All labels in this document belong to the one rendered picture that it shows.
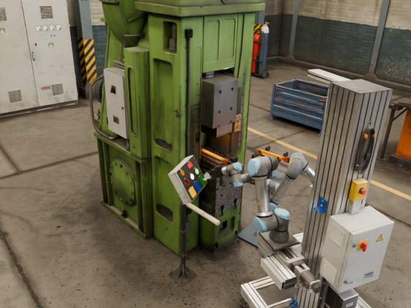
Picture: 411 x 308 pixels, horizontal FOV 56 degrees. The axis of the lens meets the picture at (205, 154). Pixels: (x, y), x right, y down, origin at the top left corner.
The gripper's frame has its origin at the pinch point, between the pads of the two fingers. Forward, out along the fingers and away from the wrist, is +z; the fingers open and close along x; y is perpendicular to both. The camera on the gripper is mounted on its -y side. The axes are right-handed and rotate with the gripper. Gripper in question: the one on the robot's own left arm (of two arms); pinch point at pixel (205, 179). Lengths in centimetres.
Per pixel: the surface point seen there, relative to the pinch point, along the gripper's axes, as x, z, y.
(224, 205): -41, 19, -45
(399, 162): -337, -113, -180
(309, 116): -418, 4, -83
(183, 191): 27.1, 5.8, 5.3
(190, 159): 0.0, 3.3, 21.2
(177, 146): -13.9, 18.1, 32.6
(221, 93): -38, -30, 57
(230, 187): -48, 8, -32
